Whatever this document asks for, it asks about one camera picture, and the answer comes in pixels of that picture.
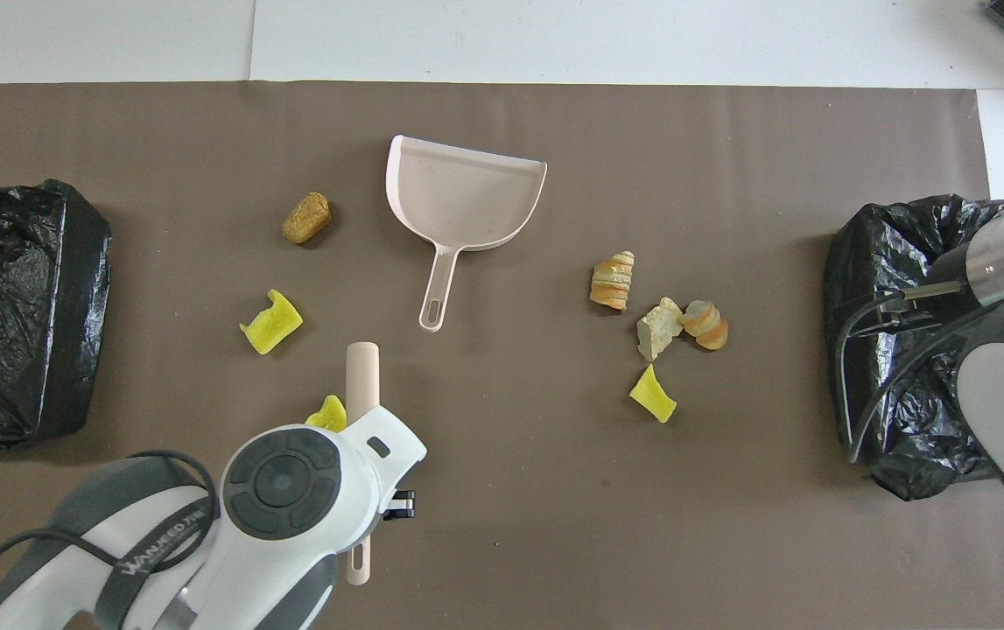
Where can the yellow sponge wedge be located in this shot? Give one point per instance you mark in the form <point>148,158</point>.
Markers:
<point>329,415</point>

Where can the empty black bagged bin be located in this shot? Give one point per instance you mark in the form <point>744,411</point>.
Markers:
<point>20,350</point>

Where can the brown bread roll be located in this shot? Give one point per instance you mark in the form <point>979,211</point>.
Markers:
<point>306,218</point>

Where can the crumpled black bagged bin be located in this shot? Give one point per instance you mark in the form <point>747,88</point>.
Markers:
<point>887,262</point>

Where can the notched yellow sponge piece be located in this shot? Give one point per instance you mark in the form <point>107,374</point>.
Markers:
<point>271,324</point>

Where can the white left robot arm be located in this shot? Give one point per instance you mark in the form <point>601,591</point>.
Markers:
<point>283,481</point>

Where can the small yellow sponge piece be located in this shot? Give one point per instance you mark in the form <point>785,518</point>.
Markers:
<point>652,395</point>

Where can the brown paper table mat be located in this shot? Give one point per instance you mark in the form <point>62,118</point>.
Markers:
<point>502,114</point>

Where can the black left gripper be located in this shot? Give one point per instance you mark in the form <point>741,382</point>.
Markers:
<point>400,506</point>

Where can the small toy croissant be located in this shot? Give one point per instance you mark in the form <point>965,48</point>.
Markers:
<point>705,325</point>

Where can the large toy croissant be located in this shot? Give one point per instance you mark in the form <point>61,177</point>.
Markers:
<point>612,281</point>

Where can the beige hand brush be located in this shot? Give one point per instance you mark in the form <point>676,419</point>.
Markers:
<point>362,376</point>

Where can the pale bread chunk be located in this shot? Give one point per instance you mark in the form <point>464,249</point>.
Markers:
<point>658,329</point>

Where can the beige plastic dustpan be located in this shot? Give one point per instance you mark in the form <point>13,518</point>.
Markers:
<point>462,192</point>

